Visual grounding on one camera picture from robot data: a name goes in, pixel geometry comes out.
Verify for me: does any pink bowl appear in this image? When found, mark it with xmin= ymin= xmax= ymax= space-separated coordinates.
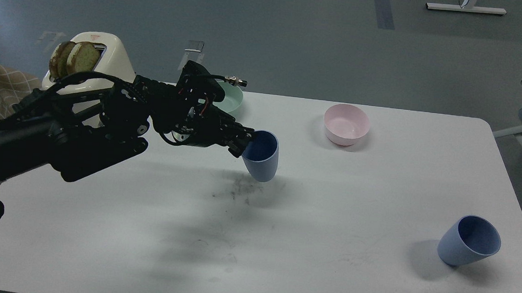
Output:
xmin=323 ymin=104 xmax=371 ymax=147

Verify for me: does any toast slice back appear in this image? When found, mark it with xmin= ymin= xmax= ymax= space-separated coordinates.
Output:
xmin=49 ymin=41 xmax=76 ymax=82

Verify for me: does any white stand base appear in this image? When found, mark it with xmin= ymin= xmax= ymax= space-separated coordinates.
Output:
xmin=425 ymin=0 xmax=507 ymax=16

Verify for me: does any green bowl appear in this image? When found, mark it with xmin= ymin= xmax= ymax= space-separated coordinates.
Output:
xmin=214 ymin=81 xmax=243 ymax=114

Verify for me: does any blue cup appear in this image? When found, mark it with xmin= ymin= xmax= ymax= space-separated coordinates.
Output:
xmin=242 ymin=130 xmax=279 ymax=182
xmin=437 ymin=215 xmax=502 ymax=267

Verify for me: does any toast slice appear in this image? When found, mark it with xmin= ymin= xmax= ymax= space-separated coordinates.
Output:
xmin=66 ymin=41 xmax=100 ymax=74
xmin=49 ymin=41 xmax=76 ymax=82

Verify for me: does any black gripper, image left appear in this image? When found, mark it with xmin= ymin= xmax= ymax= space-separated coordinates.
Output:
xmin=133 ymin=60 xmax=256 ymax=158

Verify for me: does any cream toaster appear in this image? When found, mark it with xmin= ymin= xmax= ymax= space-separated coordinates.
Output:
xmin=38 ymin=28 xmax=139 ymax=131

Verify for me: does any toast slice front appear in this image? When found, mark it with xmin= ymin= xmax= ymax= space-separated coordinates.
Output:
xmin=66 ymin=41 xmax=100 ymax=74

